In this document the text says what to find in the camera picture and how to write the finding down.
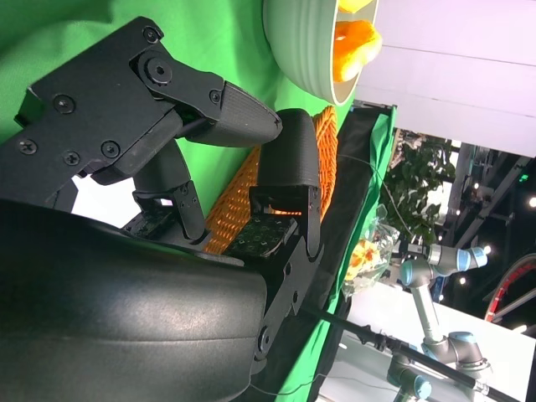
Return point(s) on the green table cloth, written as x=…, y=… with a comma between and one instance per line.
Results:
x=63, y=33

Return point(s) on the orange white swirl donut bread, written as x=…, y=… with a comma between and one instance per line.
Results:
x=356, y=46

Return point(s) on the clear plastic snack bag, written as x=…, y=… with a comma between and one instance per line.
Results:
x=368, y=259

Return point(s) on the green leafy plant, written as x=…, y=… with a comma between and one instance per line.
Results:
x=414, y=184

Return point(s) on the large plain orange donut bread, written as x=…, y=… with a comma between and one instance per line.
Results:
x=354, y=4

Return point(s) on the grey blue industrial robot arm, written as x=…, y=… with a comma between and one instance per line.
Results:
x=427, y=310

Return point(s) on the black backdrop curtain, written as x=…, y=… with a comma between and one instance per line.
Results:
x=356, y=167

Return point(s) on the pale grey-green bowl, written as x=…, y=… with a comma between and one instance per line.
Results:
x=301, y=50

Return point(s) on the orange wicker basket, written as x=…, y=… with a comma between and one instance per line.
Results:
x=326, y=142

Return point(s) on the black vertical pole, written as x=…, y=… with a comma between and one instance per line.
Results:
x=419, y=358

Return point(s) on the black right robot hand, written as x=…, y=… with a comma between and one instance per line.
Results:
x=104, y=104

